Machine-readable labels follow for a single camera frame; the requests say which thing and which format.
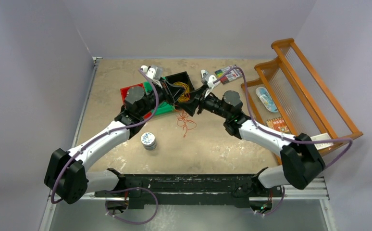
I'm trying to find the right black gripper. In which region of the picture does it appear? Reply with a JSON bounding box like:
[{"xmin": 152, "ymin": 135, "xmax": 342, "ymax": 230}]
[{"xmin": 178, "ymin": 85, "xmax": 231, "ymax": 119}]

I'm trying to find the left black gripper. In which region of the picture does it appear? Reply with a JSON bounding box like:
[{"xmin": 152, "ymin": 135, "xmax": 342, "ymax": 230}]
[{"xmin": 138, "ymin": 77, "xmax": 186, "ymax": 118}]

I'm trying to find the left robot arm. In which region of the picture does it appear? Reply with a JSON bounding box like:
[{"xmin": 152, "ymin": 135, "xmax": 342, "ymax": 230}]
[{"xmin": 44, "ymin": 79, "xmax": 186, "ymax": 204}]

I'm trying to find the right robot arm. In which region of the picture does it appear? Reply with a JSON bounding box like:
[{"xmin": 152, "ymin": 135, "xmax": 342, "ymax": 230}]
[{"xmin": 177, "ymin": 87, "xmax": 326, "ymax": 196}]

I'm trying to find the black plastic bin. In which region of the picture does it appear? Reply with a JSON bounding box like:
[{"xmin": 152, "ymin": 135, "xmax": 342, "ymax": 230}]
[{"xmin": 165, "ymin": 71, "xmax": 195, "ymax": 103}]

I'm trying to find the green plastic bin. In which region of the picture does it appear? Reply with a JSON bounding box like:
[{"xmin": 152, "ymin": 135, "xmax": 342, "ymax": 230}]
[{"xmin": 143, "ymin": 81, "xmax": 174, "ymax": 116}]

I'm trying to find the red plastic bin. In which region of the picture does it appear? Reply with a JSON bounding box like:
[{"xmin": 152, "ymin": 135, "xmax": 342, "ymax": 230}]
[{"xmin": 121, "ymin": 83, "xmax": 152, "ymax": 119}]

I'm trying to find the round blue white tin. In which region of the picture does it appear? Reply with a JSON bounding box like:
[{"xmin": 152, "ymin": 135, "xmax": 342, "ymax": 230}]
[{"xmin": 140, "ymin": 132, "xmax": 157, "ymax": 151}]

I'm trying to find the marker pen pack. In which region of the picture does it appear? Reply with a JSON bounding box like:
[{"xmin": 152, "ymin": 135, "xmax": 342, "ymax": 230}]
[{"xmin": 214, "ymin": 65, "xmax": 242, "ymax": 84}]

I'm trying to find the blue white plastic packet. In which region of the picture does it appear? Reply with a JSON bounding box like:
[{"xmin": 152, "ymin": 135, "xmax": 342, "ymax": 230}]
[{"xmin": 255, "ymin": 87, "xmax": 279, "ymax": 113}]

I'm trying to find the wooden rack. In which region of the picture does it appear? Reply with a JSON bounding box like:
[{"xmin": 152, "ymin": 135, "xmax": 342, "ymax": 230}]
[{"xmin": 241, "ymin": 38, "xmax": 363, "ymax": 164}]

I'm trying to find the white red cardboard box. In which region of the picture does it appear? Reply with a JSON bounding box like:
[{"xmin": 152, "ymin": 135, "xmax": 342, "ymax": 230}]
[{"xmin": 311, "ymin": 133, "xmax": 335, "ymax": 151}]

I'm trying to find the yellow coiled cable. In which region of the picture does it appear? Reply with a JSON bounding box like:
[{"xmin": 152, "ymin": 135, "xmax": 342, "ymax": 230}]
[{"xmin": 173, "ymin": 82, "xmax": 191, "ymax": 103}]

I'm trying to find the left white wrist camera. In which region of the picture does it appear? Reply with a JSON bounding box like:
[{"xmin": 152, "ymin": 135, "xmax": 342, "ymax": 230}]
[{"xmin": 140, "ymin": 65, "xmax": 163, "ymax": 81}]

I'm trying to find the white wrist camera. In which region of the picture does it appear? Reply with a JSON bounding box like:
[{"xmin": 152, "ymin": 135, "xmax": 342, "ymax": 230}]
[
  {"xmin": 140, "ymin": 65, "xmax": 163, "ymax": 81},
  {"xmin": 202, "ymin": 74, "xmax": 219, "ymax": 98}
]

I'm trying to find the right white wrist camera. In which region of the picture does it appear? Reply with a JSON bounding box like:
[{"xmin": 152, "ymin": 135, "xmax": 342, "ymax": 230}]
[{"xmin": 202, "ymin": 74, "xmax": 219, "ymax": 98}]

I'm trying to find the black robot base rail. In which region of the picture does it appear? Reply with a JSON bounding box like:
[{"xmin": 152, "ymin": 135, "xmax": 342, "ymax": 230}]
[{"xmin": 95, "ymin": 170, "xmax": 283, "ymax": 212}]

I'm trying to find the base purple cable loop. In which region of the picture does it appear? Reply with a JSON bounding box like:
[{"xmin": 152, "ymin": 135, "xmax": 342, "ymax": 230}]
[{"xmin": 104, "ymin": 185, "xmax": 160, "ymax": 225}]

